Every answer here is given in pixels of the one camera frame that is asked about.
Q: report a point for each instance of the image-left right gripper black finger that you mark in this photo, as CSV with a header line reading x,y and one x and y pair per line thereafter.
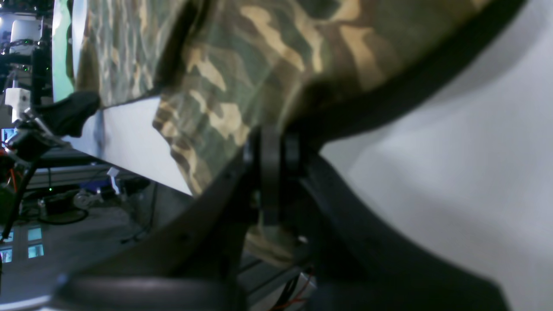
x,y
67,117

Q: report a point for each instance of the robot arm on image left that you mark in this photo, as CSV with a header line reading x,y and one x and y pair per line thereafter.
x,y
42,127

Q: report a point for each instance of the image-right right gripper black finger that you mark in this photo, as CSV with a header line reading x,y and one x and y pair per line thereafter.
x,y
361,263
192,263

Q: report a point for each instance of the white wrist camera, image left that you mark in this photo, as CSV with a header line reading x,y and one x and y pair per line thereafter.
x,y
19,99

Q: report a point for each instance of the camouflage T-shirt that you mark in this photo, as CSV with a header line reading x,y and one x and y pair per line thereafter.
x,y
224,67

